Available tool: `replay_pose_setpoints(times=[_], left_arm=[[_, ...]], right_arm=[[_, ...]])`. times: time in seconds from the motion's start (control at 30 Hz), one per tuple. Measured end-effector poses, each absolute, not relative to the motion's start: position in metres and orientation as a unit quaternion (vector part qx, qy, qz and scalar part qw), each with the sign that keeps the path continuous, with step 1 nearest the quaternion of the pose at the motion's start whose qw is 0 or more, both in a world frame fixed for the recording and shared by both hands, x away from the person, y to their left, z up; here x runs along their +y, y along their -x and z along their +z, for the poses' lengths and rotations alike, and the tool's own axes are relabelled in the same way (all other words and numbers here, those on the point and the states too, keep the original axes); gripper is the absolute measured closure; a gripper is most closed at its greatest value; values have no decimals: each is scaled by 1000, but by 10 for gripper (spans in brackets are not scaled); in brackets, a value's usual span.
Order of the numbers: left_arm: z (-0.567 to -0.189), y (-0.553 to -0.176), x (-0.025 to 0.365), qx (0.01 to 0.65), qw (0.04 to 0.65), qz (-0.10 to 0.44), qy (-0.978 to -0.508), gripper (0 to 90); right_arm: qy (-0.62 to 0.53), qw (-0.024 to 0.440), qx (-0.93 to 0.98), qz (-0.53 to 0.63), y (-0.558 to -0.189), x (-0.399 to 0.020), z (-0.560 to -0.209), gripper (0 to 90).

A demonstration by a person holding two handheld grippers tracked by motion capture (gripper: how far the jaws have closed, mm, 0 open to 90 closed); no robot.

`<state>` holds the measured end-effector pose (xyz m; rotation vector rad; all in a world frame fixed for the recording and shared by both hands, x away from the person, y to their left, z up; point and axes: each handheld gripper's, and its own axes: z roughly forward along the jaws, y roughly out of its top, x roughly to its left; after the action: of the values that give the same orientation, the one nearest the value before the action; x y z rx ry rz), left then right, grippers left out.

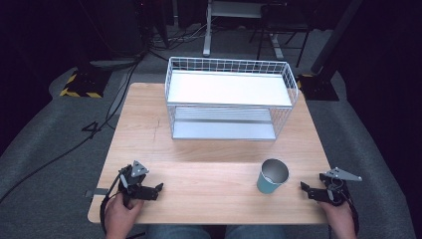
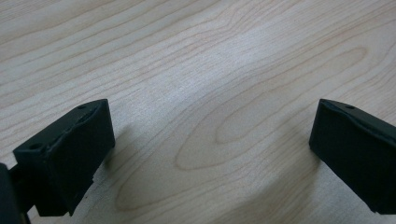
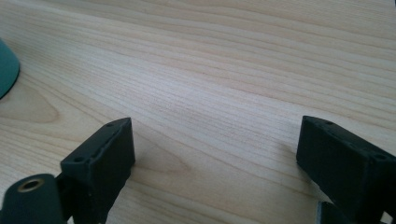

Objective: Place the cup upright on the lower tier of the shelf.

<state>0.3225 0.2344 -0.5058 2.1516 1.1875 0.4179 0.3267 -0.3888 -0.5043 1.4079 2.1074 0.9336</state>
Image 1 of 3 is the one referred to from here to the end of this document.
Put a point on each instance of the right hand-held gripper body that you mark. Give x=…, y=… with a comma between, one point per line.
x=338, y=186

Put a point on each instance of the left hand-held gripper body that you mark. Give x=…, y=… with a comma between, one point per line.
x=132, y=181

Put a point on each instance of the person's left hand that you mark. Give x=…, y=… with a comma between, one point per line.
x=121, y=215

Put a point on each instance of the person's right hand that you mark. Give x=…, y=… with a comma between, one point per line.
x=340, y=220

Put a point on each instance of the teal metal cup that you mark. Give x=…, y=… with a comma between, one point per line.
x=272, y=177

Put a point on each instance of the person's left leg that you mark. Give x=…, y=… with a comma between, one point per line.
x=179, y=232

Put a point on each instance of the person's leg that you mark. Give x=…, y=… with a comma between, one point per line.
x=179, y=232
x=255, y=232

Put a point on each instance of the person's right leg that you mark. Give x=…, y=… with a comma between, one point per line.
x=255, y=232

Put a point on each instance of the black metal chair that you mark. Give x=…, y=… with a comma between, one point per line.
x=282, y=23

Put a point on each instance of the black base plate with pole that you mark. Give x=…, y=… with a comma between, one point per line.
x=320, y=84

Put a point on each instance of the yellow black striped base plate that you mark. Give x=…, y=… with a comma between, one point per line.
x=84, y=83

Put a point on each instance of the white desk frame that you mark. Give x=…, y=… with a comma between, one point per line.
x=232, y=10

